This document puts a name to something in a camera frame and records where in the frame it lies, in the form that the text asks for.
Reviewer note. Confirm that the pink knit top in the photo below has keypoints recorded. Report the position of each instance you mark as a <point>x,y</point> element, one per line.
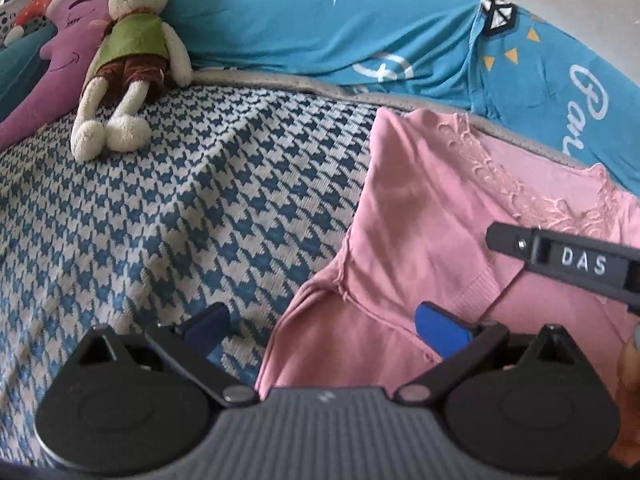
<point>425,200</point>

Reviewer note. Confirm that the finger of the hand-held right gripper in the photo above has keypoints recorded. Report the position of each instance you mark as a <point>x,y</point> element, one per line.
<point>507,240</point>

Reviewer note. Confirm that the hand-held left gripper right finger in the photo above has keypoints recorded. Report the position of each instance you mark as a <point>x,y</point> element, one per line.
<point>440,331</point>

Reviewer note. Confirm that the teal pillow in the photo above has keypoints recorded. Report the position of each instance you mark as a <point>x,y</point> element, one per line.
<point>20,70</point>

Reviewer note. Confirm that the blue patterned pillow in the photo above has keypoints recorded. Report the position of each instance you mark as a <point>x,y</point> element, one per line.
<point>300,25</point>

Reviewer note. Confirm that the houndstooth bed mat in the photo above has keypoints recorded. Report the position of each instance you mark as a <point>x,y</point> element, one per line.
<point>200,200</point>

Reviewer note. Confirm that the person's right hand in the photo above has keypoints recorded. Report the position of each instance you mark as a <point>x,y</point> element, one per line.
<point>631,370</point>

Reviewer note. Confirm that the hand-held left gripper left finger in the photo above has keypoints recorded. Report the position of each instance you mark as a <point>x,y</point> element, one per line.
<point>207,329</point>

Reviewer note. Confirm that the plush rabbit toy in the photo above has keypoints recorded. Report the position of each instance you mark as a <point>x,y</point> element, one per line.
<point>132,40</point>

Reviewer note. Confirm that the purple moon plush pillow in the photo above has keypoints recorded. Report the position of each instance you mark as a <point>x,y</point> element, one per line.
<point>65,60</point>

